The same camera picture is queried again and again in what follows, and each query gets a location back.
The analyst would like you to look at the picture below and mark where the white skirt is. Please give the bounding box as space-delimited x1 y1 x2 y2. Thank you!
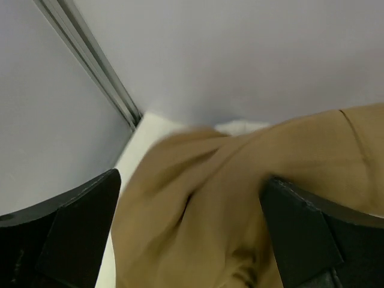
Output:
214 119 270 136

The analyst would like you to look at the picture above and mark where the tan skirt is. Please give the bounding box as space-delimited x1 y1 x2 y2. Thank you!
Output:
112 103 383 287

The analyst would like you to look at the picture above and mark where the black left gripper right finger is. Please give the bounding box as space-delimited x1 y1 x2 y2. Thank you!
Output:
259 176 383 287

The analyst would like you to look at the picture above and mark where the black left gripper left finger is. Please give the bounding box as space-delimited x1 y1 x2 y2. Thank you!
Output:
1 169 121 287

